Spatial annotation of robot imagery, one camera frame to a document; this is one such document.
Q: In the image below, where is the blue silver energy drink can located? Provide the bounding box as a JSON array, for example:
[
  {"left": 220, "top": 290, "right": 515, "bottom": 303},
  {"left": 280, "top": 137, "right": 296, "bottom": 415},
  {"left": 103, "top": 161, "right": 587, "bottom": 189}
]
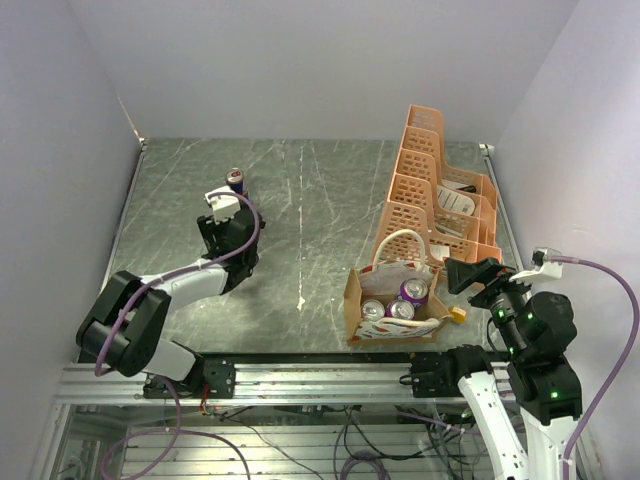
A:
[{"left": 225, "top": 168, "right": 248, "bottom": 197}]

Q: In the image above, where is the white label packet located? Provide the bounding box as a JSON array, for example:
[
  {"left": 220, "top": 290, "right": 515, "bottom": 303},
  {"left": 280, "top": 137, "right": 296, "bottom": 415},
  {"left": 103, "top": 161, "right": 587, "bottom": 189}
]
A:
[{"left": 437, "top": 185, "right": 476, "bottom": 216}]

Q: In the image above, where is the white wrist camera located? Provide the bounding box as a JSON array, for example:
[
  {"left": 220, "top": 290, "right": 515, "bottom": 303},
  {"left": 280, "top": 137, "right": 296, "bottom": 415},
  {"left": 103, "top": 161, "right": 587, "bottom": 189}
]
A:
[
  {"left": 204, "top": 186, "right": 241, "bottom": 224},
  {"left": 509, "top": 247, "right": 563, "bottom": 285}
]

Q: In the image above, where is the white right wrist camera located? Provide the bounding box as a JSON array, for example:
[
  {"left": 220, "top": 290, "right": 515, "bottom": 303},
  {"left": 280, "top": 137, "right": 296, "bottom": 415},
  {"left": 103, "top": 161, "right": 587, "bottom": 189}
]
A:
[{"left": 509, "top": 247, "right": 563, "bottom": 285}]

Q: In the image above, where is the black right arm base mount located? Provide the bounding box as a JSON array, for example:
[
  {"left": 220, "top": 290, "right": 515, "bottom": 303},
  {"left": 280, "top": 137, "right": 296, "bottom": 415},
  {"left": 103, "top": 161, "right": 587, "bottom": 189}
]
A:
[{"left": 398, "top": 345, "right": 493, "bottom": 398}]

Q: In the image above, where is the white paper card box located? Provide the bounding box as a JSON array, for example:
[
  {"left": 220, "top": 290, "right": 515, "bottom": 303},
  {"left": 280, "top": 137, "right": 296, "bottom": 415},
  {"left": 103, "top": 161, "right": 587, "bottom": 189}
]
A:
[{"left": 430, "top": 244, "right": 450, "bottom": 261}]

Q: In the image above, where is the purple Fanta can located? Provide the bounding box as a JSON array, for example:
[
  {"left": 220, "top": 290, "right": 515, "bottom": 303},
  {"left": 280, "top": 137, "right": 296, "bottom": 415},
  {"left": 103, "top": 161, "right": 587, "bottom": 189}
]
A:
[{"left": 398, "top": 278, "right": 429, "bottom": 307}]

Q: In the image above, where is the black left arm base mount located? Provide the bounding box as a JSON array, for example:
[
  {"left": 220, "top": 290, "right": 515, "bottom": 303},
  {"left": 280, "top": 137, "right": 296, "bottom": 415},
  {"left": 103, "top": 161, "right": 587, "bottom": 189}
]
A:
[{"left": 143, "top": 360, "right": 236, "bottom": 399}]

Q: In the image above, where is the peach plastic file organizer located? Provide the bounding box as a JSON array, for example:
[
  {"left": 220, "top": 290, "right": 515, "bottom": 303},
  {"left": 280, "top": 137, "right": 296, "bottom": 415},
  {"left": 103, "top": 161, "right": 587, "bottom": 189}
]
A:
[{"left": 374, "top": 104, "right": 502, "bottom": 268}]

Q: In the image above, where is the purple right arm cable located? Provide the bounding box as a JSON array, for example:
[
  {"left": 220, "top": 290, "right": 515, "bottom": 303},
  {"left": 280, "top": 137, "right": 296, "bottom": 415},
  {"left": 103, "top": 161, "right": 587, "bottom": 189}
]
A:
[{"left": 549, "top": 254, "right": 640, "bottom": 466}]

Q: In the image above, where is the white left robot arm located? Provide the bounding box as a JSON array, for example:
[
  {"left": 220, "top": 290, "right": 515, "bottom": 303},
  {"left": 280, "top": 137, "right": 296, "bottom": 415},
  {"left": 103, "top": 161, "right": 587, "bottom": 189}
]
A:
[{"left": 76, "top": 206, "right": 265, "bottom": 397}]

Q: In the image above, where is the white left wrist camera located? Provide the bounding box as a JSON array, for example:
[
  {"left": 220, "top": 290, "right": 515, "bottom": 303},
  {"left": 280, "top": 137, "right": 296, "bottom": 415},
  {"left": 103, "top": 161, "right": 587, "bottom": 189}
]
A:
[{"left": 204, "top": 186, "right": 241, "bottom": 224}]

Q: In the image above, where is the watermelon print canvas bag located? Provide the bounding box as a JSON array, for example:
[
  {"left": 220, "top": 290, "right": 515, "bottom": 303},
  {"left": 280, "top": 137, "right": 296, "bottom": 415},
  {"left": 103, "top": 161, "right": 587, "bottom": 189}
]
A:
[{"left": 343, "top": 229, "right": 452, "bottom": 346}]

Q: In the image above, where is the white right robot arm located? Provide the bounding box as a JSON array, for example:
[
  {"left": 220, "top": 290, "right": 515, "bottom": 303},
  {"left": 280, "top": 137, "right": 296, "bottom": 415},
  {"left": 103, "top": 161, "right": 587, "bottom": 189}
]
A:
[{"left": 440, "top": 249, "right": 582, "bottom": 479}]

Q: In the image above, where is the silver top soda can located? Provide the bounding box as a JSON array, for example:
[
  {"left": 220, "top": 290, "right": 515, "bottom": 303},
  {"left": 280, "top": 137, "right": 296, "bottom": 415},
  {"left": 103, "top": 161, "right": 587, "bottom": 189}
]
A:
[{"left": 361, "top": 299, "right": 386, "bottom": 322}]

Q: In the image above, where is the aluminium mounting rail frame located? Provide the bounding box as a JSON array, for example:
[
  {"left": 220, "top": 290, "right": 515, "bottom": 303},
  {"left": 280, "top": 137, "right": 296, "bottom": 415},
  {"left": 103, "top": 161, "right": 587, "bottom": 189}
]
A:
[{"left": 54, "top": 363, "right": 465, "bottom": 406}]

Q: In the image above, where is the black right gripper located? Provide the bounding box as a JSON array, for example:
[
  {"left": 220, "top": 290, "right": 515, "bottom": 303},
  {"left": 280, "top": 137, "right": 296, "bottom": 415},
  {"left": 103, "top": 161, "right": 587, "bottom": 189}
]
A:
[{"left": 445, "top": 255, "right": 541, "bottom": 358}]

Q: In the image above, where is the yellow tag block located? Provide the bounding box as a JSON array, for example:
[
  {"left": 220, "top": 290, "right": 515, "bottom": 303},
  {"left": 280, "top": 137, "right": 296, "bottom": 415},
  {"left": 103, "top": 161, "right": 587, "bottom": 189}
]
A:
[{"left": 449, "top": 306, "right": 467, "bottom": 324}]

